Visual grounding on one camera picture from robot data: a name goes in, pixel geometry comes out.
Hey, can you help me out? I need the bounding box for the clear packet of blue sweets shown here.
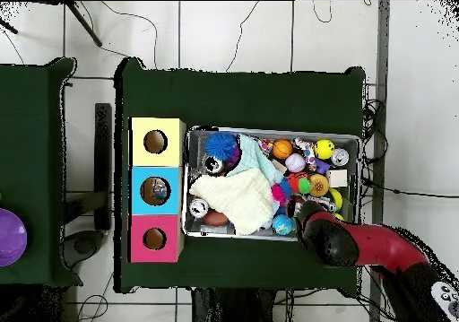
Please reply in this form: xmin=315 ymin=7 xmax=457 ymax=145
xmin=149 ymin=178 xmax=169 ymax=202

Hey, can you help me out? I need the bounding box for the wooden box with three holes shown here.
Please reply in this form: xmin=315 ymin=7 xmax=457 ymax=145
xmin=127 ymin=117 xmax=186 ymax=264

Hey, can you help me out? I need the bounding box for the blue furry monster toy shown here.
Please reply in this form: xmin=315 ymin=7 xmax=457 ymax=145
xmin=204 ymin=131 xmax=240 ymax=162

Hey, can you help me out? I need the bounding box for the mint waffle cloth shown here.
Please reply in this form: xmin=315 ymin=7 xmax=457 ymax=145
xmin=227 ymin=134 xmax=285 ymax=185

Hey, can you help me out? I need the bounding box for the cream waffle cloth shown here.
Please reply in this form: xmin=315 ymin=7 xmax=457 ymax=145
xmin=188 ymin=167 xmax=277 ymax=236

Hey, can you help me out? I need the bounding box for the small orange basketball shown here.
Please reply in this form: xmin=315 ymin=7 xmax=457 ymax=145
xmin=272 ymin=139 xmax=294 ymax=161

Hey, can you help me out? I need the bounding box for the small white baseball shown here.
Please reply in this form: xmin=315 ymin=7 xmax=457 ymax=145
xmin=285 ymin=152 xmax=307 ymax=174

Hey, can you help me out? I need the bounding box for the blue green globe ball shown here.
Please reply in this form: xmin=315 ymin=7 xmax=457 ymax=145
xmin=272 ymin=213 xmax=298 ymax=236

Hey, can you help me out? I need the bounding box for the toy hamburger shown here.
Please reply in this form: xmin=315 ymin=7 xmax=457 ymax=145
xmin=307 ymin=173 xmax=330 ymax=198

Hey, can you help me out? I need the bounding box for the yellow smiley ball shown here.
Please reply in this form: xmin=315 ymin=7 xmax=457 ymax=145
xmin=314 ymin=138 xmax=335 ymax=161

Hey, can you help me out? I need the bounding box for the plain wooden cube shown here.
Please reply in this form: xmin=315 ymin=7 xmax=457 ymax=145
xmin=326 ymin=170 xmax=349 ymax=188

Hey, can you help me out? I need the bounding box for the grey stand foot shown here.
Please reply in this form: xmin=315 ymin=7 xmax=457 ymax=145
xmin=59 ymin=229 xmax=106 ymax=269

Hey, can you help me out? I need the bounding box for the dark green side table cloth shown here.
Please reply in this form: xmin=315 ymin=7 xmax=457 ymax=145
xmin=0 ymin=57 xmax=83 ymax=288

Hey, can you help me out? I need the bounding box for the black tripod leg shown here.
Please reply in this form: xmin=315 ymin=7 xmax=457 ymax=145
xmin=64 ymin=1 xmax=104 ymax=48
xmin=0 ymin=17 xmax=19 ymax=35

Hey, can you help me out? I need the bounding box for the purple bowl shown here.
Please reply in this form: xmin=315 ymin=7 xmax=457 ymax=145
xmin=0 ymin=207 xmax=29 ymax=267

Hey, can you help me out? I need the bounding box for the shallow wire mesh bin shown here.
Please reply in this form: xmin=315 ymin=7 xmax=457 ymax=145
xmin=182 ymin=125 xmax=362 ymax=245

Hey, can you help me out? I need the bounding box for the black floor cable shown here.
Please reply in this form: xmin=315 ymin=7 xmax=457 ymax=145
xmin=361 ymin=176 xmax=459 ymax=198

